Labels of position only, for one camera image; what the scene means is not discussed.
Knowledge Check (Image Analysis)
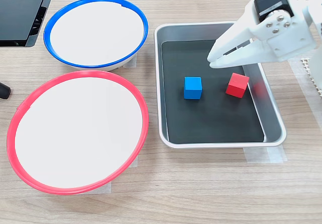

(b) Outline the white perforated mat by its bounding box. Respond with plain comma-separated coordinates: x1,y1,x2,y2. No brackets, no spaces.
300,57,322,100

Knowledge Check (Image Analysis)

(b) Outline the black electronic device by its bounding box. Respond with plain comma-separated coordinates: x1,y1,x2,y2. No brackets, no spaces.
0,0,58,48

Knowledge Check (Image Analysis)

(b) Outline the blue wooden cube block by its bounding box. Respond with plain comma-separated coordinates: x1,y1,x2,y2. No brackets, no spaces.
183,76,203,100

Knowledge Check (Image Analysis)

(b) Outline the black rounded object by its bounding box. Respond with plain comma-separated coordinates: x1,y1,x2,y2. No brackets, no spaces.
0,81,12,100

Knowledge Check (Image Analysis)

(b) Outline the red wooden cube block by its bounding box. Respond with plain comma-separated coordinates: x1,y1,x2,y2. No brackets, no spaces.
225,72,250,99

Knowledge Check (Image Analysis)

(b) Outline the red-rimmed white dish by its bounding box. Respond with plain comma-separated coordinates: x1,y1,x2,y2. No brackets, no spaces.
6,69,149,196

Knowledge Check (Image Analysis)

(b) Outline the black tray liner mat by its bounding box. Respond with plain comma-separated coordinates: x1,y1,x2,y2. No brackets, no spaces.
160,39,265,144

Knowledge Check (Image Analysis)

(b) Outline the silver metal tray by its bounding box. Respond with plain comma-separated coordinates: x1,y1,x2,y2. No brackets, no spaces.
153,21,287,150

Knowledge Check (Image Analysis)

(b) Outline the blue-rimmed white dish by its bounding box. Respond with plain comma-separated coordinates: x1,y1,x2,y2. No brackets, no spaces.
43,0,149,71

